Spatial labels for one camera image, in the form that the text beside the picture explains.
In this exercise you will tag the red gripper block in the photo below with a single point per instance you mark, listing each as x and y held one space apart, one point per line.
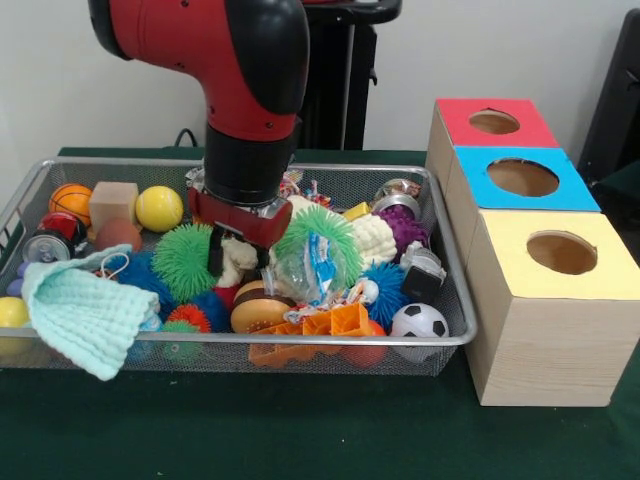
245 222

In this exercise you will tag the yellow ball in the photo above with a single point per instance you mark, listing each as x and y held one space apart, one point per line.
159 208

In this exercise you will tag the cream yellow cloth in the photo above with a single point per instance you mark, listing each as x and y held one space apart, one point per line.
375 238

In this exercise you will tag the mint green cloth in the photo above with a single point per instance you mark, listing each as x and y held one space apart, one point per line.
85 320

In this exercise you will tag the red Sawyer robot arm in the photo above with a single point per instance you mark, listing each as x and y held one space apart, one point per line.
230 70

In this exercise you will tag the clear shallow bin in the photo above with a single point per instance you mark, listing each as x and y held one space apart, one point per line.
400 180

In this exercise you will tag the wooden box with three holes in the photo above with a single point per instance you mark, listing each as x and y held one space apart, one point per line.
540 350

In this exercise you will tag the toy burger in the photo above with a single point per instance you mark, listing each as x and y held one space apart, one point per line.
258 312

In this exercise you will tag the small green spiky ball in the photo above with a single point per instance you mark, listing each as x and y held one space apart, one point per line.
182 262

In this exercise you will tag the orange plastic toy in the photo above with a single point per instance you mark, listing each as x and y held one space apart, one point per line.
320 330

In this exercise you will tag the brown rubber ball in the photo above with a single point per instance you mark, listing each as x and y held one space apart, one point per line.
118 236

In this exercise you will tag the pale wooden block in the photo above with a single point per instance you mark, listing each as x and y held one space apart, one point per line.
112 202

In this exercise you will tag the small orange basketball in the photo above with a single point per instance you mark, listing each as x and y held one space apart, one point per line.
70 202

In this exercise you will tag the dark green table cloth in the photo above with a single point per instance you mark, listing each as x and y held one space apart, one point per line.
300 430

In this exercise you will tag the black and white soccer ball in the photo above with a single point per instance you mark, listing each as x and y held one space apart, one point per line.
420 322

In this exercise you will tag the black stand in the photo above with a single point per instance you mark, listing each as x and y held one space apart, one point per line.
620 120

